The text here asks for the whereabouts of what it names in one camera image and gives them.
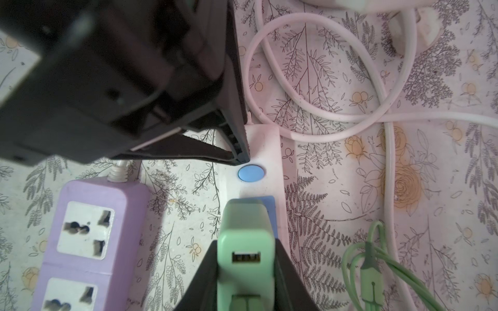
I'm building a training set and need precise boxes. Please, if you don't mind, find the white power strip cord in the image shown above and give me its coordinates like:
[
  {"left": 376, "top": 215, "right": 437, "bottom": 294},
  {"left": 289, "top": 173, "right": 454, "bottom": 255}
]
[{"left": 243, "top": 0, "right": 498, "bottom": 311}]

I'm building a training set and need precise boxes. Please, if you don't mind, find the purple power strip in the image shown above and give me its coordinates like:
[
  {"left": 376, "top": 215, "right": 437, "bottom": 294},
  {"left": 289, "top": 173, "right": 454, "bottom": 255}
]
[{"left": 31, "top": 177, "right": 150, "bottom": 310}]

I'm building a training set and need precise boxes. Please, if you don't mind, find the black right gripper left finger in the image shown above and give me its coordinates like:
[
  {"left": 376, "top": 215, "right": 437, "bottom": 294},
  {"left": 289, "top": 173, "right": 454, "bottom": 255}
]
[{"left": 174, "top": 241, "right": 218, "bottom": 311}]

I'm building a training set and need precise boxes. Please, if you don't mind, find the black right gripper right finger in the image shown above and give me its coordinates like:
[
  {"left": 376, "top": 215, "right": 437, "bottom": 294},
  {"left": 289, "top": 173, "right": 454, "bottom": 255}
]
[{"left": 274, "top": 239, "right": 319, "bottom": 311}]

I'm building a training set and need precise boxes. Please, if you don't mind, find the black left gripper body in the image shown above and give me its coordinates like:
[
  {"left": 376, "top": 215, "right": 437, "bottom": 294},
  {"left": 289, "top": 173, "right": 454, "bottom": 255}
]
[{"left": 1, "top": 1, "right": 229, "bottom": 165}]

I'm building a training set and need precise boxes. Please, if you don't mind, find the white blue power strip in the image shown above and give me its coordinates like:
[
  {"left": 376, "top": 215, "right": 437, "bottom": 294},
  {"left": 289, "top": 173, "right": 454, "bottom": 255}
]
[{"left": 216, "top": 124, "right": 291, "bottom": 255}]

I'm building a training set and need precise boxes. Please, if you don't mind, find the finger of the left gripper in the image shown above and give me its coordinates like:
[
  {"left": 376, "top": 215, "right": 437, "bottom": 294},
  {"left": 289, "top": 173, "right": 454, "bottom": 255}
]
[
  {"left": 186, "top": 3, "right": 250, "bottom": 165},
  {"left": 110, "top": 134, "right": 237, "bottom": 165}
]

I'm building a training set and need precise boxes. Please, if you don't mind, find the light green charger cable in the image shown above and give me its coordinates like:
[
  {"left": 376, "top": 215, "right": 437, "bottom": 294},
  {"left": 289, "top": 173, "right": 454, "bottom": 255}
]
[{"left": 341, "top": 219, "right": 444, "bottom": 311}]

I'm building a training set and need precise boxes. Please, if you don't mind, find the light green charger plug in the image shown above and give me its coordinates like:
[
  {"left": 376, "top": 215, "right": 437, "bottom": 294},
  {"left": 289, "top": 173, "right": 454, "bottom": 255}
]
[{"left": 217, "top": 199, "right": 276, "bottom": 310}]

